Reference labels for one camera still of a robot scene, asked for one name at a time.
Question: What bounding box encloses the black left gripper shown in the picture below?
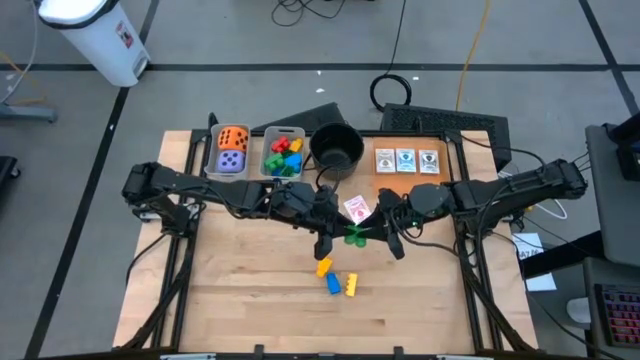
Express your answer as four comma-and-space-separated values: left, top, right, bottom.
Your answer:
269, 180, 358, 261

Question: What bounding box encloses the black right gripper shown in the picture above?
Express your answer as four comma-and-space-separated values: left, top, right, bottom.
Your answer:
358, 182, 454, 261

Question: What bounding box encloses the medium green toy brick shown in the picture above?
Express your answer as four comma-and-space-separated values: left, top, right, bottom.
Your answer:
343, 224, 368, 249

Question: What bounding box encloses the red playing card box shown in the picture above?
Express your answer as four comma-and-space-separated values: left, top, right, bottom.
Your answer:
343, 194, 373, 225

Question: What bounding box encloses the blue playing card box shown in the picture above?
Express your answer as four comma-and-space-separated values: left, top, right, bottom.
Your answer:
395, 147, 418, 174

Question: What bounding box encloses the purple foam die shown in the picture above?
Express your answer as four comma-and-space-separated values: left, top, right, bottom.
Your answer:
215, 149, 246, 175

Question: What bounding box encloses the orange foam die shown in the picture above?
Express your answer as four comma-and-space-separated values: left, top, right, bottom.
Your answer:
216, 125, 250, 153

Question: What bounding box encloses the orange translucent tray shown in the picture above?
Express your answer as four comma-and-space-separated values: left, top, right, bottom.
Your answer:
373, 137, 456, 199

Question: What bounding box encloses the black bucket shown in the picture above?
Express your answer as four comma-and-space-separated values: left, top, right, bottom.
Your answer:
307, 121, 366, 182

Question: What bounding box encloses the black triangular plate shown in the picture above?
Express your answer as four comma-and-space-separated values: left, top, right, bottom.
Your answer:
252, 101, 347, 134

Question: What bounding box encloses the grey plastic bin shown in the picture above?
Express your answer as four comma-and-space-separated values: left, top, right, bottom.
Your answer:
258, 125, 307, 181
203, 121, 252, 182

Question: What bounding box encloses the black perforated panel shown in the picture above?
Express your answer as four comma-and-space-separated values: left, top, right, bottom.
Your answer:
379, 102, 513, 171

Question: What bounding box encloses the white paper sheet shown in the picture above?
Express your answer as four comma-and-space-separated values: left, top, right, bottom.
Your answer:
524, 271, 558, 293
510, 231, 545, 261

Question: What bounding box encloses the white computer mouse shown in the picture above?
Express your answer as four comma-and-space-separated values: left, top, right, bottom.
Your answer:
565, 296, 592, 325

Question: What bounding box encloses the dark grey keyboard desk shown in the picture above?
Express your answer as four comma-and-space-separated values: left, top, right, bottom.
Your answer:
581, 256, 640, 360

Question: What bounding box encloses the backlit keyboard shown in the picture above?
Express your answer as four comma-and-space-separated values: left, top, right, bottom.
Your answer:
593, 282, 640, 350

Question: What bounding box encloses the black device on desk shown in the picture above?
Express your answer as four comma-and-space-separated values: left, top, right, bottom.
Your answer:
601, 110, 640, 182

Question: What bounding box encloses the white trash bin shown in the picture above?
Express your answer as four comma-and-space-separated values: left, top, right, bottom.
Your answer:
35, 0, 152, 89

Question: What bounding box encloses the grey floor stand base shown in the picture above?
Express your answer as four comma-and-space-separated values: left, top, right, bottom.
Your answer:
0, 101, 59, 124

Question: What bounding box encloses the black floor object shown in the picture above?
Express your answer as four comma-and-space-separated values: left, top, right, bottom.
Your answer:
0, 155, 22, 182

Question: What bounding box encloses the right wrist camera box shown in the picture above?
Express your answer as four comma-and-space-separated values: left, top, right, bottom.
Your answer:
377, 187, 404, 214

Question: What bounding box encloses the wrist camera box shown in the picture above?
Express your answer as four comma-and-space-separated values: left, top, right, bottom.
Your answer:
377, 187, 404, 214
315, 183, 339, 205

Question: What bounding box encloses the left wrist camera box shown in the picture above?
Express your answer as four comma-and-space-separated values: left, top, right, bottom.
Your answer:
315, 183, 339, 205

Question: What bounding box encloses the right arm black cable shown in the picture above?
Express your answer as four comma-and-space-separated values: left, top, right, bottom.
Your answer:
394, 219, 471, 261

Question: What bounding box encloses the black aluminium table frame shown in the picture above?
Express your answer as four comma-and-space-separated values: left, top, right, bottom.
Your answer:
117, 127, 540, 360

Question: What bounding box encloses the coiled black floor cable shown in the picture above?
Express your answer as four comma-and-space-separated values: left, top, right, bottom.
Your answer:
367, 0, 412, 115

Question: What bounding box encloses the white cable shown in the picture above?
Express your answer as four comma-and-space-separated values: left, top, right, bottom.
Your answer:
524, 199, 569, 221

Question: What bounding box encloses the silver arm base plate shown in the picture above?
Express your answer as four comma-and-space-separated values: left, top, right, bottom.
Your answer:
132, 207, 162, 224

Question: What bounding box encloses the yellow cable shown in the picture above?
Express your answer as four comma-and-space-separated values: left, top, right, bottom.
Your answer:
454, 0, 494, 112

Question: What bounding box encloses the tangled black floor cable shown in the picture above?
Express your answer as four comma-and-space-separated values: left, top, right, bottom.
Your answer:
271, 0, 346, 29

